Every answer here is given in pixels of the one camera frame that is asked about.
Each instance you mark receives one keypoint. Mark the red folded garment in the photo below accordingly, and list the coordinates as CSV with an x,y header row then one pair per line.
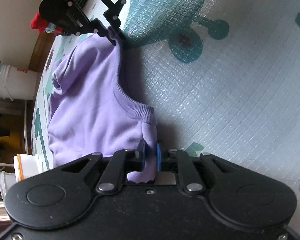
x,y
44,26

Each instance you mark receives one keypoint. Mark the patterned foam play mat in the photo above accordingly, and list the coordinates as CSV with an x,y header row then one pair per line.
x,y
223,77

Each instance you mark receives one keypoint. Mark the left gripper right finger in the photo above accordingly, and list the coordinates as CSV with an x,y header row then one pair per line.
x,y
182,166

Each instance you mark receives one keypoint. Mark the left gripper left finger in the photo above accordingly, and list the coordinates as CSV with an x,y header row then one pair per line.
x,y
118,166

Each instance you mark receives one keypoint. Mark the white box orange band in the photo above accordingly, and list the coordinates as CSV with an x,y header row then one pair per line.
x,y
26,166

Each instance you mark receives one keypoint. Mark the white plastic bucket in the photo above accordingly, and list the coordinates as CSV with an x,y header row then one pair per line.
x,y
17,83

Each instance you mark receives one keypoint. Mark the purple sweatshirt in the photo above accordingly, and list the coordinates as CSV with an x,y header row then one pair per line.
x,y
89,110

